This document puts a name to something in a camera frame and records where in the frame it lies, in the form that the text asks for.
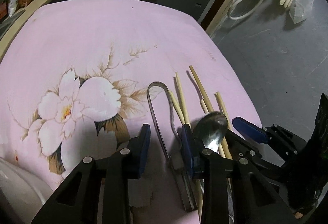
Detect metal tongs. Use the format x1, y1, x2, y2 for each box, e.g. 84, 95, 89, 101
147, 81, 198, 212

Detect white utensil holder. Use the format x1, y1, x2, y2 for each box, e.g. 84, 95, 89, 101
0, 157, 54, 224

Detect clear plastic bag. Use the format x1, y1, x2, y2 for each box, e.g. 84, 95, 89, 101
289, 0, 314, 24

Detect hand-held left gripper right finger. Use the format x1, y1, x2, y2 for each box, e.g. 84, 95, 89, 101
181, 124, 299, 224

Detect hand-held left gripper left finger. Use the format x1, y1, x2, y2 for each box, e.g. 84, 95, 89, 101
31, 124, 151, 224

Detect white hose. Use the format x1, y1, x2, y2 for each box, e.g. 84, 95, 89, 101
228, 0, 282, 20

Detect pink floral tablecloth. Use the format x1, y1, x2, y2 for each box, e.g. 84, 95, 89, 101
0, 0, 263, 224

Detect metal spoon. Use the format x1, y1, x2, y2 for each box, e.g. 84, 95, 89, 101
193, 111, 229, 153

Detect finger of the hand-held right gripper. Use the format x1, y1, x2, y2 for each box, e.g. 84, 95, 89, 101
225, 130, 284, 176
232, 116, 306, 160

